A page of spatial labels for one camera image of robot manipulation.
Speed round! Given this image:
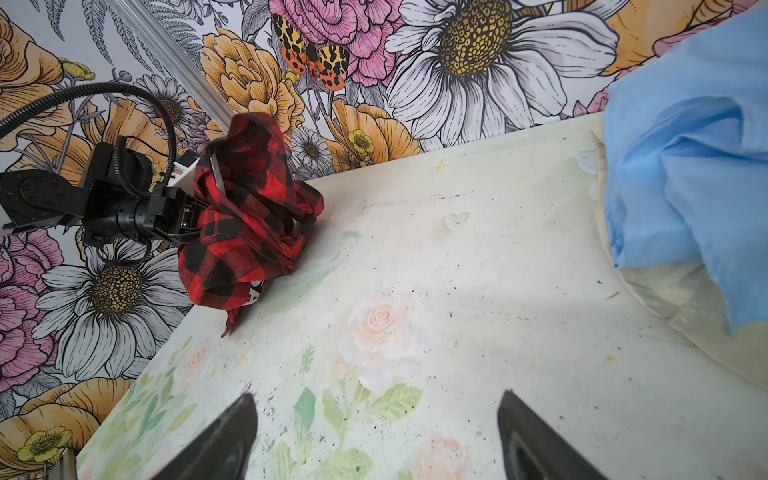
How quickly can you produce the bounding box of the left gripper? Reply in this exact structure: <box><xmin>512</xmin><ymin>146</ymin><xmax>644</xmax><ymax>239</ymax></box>
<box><xmin>82</xmin><ymin>187</ymin><xmax>207</xmax><ymax>246</ymax></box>

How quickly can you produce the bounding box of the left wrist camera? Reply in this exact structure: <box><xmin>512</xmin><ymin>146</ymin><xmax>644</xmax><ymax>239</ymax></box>
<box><xmin>168</xmin><ymin>150</ymin><xmax>199</xmax><ymax>196</ymax></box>

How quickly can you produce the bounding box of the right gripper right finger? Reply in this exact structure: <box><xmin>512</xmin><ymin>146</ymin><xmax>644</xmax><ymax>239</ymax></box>
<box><xmin>497</xmin><ymin>390</ymin><xmax>607</xmax><ymax>480</ymax></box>

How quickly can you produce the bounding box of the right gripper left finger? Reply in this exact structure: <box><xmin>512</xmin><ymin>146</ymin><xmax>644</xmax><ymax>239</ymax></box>
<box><xmin>152</xmin><ymin>393</ymin><xmax>258</xmax><ymax>480</ymax></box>

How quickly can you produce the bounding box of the red black plaid cloth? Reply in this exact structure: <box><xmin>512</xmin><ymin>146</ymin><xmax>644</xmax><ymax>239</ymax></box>
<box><xmin>178</xmin><ymin>113</ymin><xmax>324</xmax><ymax>332</ymax></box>

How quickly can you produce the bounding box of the left aluminium corner post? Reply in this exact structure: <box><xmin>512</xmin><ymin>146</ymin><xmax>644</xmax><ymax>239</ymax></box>
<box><xmin>107</xmin><ymin>0</ymin><xmax>233</xmax><ymax>132</ymax></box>

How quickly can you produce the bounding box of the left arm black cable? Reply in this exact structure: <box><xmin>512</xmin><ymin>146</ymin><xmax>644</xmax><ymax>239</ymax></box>
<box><xmin>0</xmin><ymin>81</ymin><xmax>178</xmax><ymax>199</ymax></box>

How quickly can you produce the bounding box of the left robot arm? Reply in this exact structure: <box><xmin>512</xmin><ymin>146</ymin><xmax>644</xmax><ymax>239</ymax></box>
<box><xmin>1</xmin><ymin>143</ymin><xmax>206</xmax><ymax>247</ymax></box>

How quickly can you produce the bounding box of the light blue cloth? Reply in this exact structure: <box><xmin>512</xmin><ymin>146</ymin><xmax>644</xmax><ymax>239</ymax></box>
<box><xmin>604</xmin><ymin>4</ymin><xmax>767</xmax><ymax>330</ymax></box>

